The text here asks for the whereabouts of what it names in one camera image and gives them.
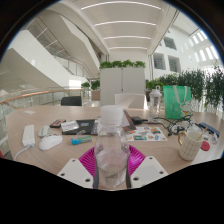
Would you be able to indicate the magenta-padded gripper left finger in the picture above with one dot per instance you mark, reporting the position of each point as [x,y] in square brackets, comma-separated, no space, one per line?
[75,171]

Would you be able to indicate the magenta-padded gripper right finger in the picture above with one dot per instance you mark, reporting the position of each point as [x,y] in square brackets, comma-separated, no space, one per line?
[148,170]

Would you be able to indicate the clear plastic water bottle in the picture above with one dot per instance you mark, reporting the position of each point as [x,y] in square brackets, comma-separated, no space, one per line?
[111,156]

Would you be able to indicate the blue green marker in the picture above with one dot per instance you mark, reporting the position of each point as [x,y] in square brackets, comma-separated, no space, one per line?
[81,140]

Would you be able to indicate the colourful sticker sheet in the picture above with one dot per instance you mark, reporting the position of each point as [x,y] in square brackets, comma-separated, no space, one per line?
[146,134]

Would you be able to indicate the white computer mouse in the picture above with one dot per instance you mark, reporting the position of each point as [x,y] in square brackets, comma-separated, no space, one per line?
[50,142]

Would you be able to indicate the black notebook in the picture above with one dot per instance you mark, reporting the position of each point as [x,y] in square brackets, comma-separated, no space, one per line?
[85,129]

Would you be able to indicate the white card packet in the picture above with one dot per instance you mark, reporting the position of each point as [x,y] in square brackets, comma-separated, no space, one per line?
[69,126]

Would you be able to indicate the white checked mug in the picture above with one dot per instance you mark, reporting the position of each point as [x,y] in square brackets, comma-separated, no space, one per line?
[190,147]

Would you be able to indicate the black pouch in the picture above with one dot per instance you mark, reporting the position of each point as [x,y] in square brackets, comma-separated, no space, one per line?
[136,120]

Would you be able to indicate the flat round red coaster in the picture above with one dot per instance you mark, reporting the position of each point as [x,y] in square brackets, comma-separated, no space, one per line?
[206,146]

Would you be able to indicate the thin gold stirrer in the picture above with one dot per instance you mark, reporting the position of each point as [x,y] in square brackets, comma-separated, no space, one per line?
[202,133]

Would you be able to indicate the clear shaker bottle white lid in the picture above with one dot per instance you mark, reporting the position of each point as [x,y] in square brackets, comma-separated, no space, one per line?
[155,102]

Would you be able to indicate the black chair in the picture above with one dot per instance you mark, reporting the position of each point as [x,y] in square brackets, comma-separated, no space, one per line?
[71,101]

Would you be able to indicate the dark blue keyboard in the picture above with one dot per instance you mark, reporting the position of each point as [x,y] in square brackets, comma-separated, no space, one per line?
[209,129]

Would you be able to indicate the green tote bag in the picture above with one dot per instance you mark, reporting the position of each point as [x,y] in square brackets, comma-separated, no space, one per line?
[176,101]

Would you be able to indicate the red chair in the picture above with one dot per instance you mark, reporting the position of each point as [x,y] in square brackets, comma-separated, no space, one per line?
[1,154]

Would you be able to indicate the brown planter with plants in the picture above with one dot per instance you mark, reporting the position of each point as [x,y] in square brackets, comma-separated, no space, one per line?
[95,93]

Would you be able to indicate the glass railing with wooden handrail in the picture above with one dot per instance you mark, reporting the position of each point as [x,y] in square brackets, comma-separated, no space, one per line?
[33,97]

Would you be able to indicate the white cabinet with plants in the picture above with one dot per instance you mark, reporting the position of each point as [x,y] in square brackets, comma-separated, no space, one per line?
[122,83]

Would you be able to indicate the row of green plants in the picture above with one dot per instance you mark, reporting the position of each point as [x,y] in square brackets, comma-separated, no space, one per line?
[196,85]

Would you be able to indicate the ceiling light strips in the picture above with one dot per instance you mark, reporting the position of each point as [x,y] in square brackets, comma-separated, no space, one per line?
[125,23]

